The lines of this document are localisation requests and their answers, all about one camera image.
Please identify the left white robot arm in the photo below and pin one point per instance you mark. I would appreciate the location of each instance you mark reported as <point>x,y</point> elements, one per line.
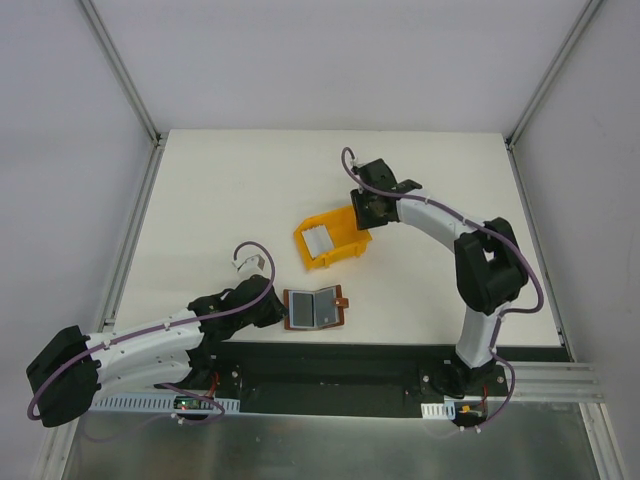
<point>75,369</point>

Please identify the right aluminium frame post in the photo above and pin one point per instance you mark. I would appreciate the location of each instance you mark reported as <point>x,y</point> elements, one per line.
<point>585,18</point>

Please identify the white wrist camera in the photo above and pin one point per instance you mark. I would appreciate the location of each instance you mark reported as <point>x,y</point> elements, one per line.
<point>356,163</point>
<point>253,265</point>

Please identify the aluminium front rail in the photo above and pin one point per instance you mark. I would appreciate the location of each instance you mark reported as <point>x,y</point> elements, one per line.
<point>567,382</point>

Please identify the left aluminium frame post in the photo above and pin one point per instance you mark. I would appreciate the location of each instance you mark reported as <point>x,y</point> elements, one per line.
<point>119,70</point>

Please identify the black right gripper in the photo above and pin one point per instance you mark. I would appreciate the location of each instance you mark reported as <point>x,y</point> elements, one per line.
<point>367,210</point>

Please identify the white cable duct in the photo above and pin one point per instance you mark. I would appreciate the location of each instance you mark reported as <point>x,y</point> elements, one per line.
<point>154,403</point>
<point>438,411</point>

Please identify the stack of credit cards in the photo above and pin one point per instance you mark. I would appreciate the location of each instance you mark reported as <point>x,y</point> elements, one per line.
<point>318,241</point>

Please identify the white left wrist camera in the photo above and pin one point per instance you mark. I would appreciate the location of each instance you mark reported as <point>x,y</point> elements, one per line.
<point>253,265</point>

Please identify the brown leather card holder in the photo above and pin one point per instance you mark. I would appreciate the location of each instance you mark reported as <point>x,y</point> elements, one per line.
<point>301,311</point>

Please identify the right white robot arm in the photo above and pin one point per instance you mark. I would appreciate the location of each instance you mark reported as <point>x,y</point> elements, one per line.
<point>489,269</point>

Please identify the right white cable duct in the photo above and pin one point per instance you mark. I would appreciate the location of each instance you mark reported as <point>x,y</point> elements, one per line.
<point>438,411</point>

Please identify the aluminium frame post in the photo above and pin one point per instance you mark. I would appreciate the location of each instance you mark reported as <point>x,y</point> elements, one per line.
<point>585,18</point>
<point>119,70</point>

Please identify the yellow plastic bin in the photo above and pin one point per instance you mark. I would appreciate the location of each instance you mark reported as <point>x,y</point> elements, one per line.
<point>349,241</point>

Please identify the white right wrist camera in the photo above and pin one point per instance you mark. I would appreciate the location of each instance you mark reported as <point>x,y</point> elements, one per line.
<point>356,163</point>

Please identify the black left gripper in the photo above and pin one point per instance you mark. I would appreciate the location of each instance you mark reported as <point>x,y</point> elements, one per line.
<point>273,306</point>

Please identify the left white cable duct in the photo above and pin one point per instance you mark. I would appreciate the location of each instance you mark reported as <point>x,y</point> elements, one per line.
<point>154,403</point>

